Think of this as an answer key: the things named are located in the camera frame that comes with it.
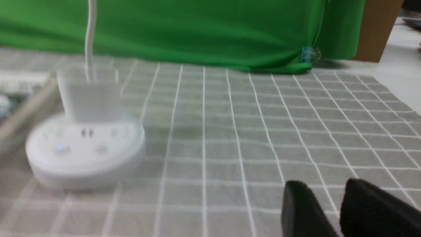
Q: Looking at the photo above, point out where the green backdrop cloth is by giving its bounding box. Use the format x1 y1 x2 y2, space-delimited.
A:
0 0 365 74

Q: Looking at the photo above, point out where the brown cardboard panel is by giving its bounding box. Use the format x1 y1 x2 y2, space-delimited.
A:
351 0 404 63

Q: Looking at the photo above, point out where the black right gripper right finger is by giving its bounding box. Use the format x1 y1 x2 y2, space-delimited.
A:
340 178 421 237

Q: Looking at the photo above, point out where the grey checkered tablecloth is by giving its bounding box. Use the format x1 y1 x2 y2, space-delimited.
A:
1 56 420 237

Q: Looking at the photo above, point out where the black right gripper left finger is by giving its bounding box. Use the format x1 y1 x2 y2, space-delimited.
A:
282 180 338 237

